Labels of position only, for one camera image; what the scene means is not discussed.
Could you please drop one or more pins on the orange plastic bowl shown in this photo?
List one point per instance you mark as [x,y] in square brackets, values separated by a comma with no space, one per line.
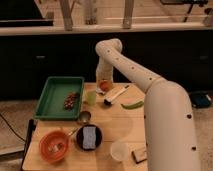
[54,146]

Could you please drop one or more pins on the blue sponge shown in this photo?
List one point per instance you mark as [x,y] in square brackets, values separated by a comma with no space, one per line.
[89,137]

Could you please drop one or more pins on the red apple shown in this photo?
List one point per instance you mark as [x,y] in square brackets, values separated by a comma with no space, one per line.
[105,85]

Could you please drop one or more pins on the clear plastic cup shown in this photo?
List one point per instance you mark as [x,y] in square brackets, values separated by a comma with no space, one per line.
[119,151]

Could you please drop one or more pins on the dark blue floor object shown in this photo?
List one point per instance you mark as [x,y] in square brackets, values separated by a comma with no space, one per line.
[200,100]

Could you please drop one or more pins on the black bowl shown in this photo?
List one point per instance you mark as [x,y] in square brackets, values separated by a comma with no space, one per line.
[79,137]

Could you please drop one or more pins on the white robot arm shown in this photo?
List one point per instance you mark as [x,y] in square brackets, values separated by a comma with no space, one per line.
[171,141]

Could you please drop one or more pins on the white handled brush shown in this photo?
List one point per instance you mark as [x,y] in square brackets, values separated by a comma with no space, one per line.
[108,101]

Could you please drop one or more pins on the green plastic tray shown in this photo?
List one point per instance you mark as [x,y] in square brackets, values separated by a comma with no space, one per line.
[54,93]

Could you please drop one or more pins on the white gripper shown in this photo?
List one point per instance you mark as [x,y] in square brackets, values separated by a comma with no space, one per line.
[104,71]

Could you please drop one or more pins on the small green cup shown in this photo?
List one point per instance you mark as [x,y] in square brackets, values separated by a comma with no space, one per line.
[91,98]

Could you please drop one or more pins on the brown grape bunch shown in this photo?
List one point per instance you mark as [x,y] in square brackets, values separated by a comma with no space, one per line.
[70,100]

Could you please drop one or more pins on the metal spoon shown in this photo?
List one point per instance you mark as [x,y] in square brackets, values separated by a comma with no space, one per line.
[84,118]

